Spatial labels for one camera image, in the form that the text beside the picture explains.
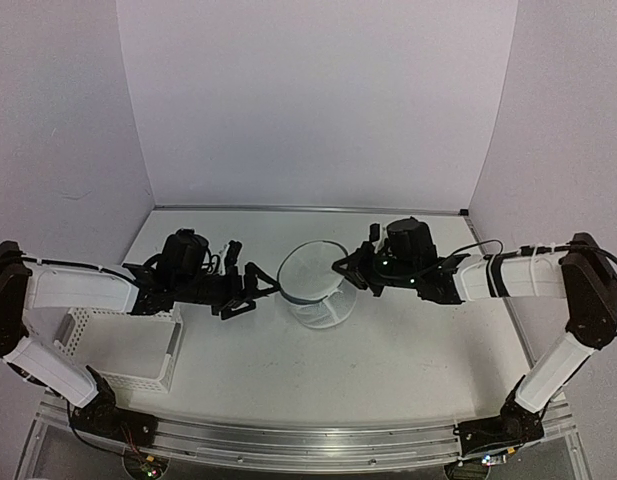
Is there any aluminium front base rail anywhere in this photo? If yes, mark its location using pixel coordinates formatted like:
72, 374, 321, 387
40, 395, 574, 473

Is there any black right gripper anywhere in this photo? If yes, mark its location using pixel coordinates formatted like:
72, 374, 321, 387
333, 242, 419, 298

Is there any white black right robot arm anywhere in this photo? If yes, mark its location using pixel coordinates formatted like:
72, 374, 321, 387
332, 217, 617, 443

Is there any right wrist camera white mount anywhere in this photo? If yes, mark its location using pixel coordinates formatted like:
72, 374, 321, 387
369, 223, 387, 252

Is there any white mesh laundry bag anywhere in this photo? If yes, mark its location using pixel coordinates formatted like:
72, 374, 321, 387
277, 240, 357, 330

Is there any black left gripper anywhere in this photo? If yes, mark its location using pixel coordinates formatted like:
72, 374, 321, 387
174, 262, 281, 320

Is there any white perforated plastic basket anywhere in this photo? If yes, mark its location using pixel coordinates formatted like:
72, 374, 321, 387
54, 306, 183, 394

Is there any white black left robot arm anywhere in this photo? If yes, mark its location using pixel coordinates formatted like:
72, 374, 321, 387
0, 229, 280, 437

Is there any aluminium rear table rail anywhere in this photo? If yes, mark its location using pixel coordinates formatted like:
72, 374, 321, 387
153, 204, 470, 217

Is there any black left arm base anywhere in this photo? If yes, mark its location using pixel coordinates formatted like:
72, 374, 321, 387
68, 366, 158, 447

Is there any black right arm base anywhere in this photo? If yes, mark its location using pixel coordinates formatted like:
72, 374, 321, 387
453, 391, 548, 458

